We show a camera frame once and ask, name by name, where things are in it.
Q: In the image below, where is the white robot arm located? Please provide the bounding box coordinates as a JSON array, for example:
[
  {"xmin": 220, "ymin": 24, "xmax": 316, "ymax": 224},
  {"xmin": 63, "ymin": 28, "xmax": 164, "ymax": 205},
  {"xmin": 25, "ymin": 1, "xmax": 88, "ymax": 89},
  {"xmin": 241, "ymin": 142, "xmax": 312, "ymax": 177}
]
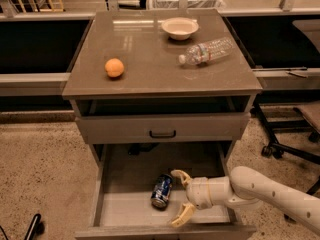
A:
[{"xmin": 171, "ymin": 166, "xmax": 320, "ymax": 235}]

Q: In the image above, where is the open grey middle drawer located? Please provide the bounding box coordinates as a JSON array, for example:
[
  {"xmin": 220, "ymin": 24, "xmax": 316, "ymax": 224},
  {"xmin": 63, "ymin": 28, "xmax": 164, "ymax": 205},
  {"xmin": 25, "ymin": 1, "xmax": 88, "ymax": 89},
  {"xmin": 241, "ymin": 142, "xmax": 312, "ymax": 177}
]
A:
[{"xmin": 75, "ymin": 142, "xmax": 256, "ymax": 240}]

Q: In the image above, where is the black chair leg bottom left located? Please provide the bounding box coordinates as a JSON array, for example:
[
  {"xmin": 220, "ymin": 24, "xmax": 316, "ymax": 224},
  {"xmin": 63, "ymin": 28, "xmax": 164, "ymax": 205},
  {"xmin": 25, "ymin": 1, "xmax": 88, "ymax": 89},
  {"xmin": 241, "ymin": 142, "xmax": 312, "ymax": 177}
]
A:
[{"xmin": 24, "ymin": 213, "xmax": 45, "ymax": 240}]

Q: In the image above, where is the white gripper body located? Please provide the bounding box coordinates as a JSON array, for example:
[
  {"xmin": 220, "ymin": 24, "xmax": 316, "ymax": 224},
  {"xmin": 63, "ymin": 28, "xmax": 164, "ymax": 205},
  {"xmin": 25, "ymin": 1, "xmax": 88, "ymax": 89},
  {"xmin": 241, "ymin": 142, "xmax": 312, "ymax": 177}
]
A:
[{"xmin": 186, "ymin": 177, "xmax": 212, "ymax": 210}]

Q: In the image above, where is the white paper bowl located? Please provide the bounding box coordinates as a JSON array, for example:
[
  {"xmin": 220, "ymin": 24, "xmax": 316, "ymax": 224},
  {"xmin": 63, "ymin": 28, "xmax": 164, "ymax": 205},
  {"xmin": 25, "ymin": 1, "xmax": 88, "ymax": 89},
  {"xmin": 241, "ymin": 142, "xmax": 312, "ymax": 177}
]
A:
[{"xmin": 161, "ymin": 17, "xmax": 199, "ymax": 41}]

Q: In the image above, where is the orange fruit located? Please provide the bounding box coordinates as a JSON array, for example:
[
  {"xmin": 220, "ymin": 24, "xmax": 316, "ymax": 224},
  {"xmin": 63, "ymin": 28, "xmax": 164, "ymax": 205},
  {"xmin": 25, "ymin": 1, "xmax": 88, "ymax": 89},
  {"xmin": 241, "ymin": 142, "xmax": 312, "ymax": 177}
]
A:
[{"xmin": 105, "ymin": 58, "xmax": 124, "ymax": 78}]

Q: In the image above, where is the grey drawer cabinet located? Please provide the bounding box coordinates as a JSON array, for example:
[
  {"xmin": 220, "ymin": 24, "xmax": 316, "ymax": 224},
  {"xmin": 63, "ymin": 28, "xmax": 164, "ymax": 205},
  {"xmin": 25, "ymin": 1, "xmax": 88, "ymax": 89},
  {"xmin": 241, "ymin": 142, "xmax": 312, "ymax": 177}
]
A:
[{"xmin": 61, "ymin": 9, "xmax": 264, "ymax": 240}]

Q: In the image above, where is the wire mesh basket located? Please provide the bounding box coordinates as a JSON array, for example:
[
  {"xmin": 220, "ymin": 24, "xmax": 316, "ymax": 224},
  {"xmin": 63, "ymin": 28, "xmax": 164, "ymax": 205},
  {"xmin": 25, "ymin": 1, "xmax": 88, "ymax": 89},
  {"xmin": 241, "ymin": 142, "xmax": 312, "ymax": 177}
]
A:
[{"xmin": 146, "ymin": 0, "xmax": 225, "ymax": 10}]

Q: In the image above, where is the clear plastic water bottle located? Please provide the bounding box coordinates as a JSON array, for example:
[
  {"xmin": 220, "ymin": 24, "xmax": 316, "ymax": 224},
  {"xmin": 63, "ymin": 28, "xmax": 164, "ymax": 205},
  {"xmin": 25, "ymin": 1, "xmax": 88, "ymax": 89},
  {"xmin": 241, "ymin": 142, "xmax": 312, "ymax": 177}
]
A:
[{"xmin": 178, "ymin": 37, "xmax": 234, "ymax": 65}]

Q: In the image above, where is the closed grey top drawer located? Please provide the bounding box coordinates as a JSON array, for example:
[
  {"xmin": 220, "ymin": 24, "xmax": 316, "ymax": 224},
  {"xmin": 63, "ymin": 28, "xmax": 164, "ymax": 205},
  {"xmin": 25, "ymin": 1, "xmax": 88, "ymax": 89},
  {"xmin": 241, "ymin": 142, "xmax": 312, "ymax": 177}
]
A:
[{"xmin": 76, "ymin": 113, "xmax": 250, "ymax": 144}]

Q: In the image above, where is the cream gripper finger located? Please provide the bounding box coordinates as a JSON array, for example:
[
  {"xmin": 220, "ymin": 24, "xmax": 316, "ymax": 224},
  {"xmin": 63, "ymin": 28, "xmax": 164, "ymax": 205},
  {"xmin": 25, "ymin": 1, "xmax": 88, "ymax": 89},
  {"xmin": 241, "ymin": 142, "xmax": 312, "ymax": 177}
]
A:
[
  {"xmin": 171, "ymin": 203, "xmax": 196, "ymax": 228},
  {"xmin": 171, "ymin": 169, "xmax": 192, "ymax": 188}
]

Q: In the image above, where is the blue pepsi can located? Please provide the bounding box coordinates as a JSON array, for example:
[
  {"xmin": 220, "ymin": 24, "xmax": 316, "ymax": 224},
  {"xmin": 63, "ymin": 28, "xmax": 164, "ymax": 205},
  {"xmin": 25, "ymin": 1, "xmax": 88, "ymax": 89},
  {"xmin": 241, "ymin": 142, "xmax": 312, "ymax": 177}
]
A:
[{"xmin": 151, "ymin": 174, "xmax": 173, "ymax": 209}]

